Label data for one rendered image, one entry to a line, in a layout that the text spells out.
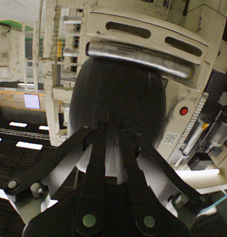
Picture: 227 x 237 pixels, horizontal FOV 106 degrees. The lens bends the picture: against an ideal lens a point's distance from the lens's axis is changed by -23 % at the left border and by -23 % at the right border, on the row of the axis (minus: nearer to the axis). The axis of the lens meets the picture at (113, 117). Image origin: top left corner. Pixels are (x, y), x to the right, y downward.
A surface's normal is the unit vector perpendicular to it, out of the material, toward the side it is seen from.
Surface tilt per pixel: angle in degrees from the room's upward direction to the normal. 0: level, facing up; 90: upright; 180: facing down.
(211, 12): 90
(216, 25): 90
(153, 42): 90
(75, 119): 106
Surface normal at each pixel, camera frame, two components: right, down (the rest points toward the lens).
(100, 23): 0.00, 0.48
